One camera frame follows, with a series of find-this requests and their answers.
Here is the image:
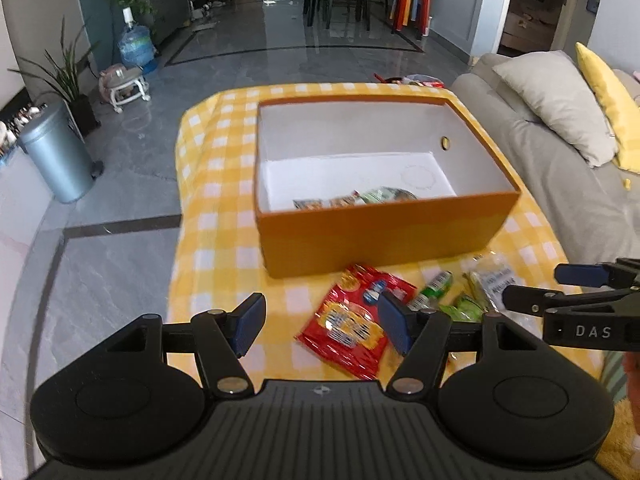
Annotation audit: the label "clear hawthorn ball packet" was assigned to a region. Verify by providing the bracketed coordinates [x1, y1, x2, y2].
[464, 252, 541, 337]

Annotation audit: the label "red noodle snack bag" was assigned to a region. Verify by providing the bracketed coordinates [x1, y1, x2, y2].
[296, 263, 416, 380]

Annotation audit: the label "green raisin snack packet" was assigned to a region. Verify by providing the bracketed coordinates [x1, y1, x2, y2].
[439, 292, 485, 323]

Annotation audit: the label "green sausage stick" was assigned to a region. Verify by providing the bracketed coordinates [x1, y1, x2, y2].
[408, 271, 454, 311]

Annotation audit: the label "grey sofa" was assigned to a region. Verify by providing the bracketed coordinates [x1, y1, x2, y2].
[451, 54, 639, 263]

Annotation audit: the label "yellow checkered tablecloth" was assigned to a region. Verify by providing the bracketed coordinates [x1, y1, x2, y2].
[168, 84, 567, 389]

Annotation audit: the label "yellow cushion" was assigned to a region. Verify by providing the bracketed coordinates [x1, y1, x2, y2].
[575, 42, 640, 174]

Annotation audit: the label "orange cardboard box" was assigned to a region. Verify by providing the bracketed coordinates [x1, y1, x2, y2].
[254, 96, 522, 278]

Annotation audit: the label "beige cushion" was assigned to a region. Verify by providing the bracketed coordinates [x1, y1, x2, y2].
[494, 51, 617, 167]

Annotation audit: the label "snack basket on floor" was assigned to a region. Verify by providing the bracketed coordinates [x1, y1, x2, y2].
[373, 73, 445, 89]

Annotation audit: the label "grey metal trash bin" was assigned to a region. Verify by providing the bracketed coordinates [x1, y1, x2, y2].
[17, 101, 104, 204]

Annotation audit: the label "small white stool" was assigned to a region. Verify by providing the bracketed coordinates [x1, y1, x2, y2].
[99, 64, 151, 114]

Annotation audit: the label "blue water jug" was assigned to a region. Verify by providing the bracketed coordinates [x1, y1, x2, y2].
[118, 8, 157, 74]

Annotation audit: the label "potted green plant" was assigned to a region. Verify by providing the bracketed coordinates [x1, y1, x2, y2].
[9, 18, 101, 138]

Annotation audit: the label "stacked red orange stools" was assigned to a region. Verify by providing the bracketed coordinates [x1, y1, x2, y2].
[390, 0, 432, 37]

